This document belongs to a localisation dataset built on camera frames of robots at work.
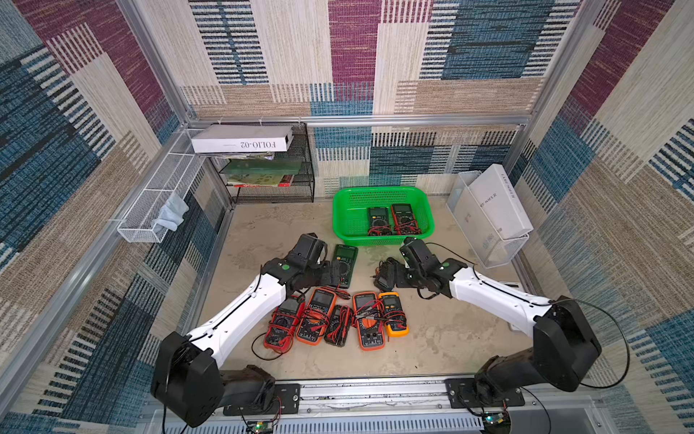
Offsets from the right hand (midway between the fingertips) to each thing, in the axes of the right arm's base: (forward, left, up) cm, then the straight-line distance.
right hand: (397, 272), depth 87 cm
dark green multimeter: (+27, +3, -7) cm, 29 cm away
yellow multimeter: (-13, +2, -5) cm, 14 cm away
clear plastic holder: (+8, -33, 0) cm, 34 cm away
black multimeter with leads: (-15, +19, -6) cm, 24 cm away
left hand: (-2, +22, +5) cm, 22 cm away
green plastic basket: (+31, +15, -8) cm, 36 cm away
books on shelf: (+32, +47, +16) cm, 59 cm away
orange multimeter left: (-12, +26, -4) cm, 29 cm away
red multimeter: (+26, -6, -6) cm, 28 cm away
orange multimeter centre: (-13, +9, -5) cm, 17 cm away
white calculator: (-1, -42, -9) cm, 43 cm away
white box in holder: (+20, -36, +10) cm, 43 cm away
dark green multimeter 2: (+11, +16, -7) cm, 21 cm away
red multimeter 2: (-17, +36, -5) cm, 40 cm away
